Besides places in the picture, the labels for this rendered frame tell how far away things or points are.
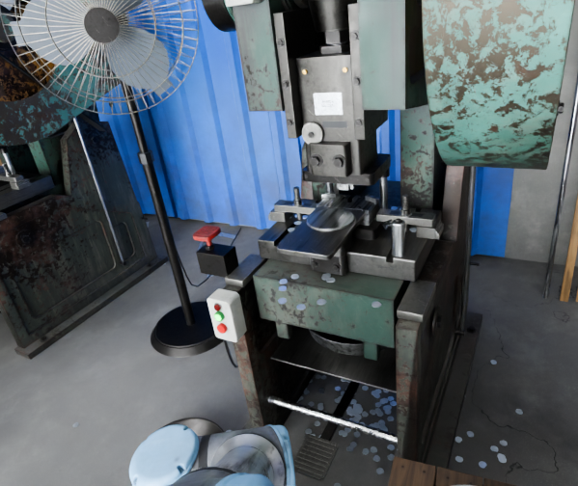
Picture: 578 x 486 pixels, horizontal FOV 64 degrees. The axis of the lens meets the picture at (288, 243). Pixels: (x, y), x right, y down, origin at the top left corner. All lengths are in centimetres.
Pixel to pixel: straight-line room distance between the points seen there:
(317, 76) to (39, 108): 130
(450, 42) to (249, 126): 210
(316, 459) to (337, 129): 89
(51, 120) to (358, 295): 150
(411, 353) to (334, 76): 65
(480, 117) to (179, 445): 71
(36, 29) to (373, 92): 110
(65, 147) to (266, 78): 148
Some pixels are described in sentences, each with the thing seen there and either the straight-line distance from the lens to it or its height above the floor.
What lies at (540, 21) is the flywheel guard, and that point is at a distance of 71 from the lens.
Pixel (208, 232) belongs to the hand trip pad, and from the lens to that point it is 128.
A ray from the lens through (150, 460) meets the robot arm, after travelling 84.
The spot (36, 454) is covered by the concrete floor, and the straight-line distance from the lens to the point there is 198.
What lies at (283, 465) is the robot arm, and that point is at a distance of 78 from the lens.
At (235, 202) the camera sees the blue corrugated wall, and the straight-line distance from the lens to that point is 300.
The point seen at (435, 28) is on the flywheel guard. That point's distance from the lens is 73.
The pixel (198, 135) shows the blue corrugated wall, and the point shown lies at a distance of 299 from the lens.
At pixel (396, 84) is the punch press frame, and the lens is 103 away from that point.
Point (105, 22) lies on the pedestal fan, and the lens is 163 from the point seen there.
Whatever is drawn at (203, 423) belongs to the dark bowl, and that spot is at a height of 6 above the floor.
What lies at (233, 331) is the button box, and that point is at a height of 53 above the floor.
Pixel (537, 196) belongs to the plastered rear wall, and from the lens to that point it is 245.
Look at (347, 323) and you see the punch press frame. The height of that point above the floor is 55.
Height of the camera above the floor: 129
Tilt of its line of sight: 28 degrees down
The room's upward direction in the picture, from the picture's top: 8 degrees counter-clockwise
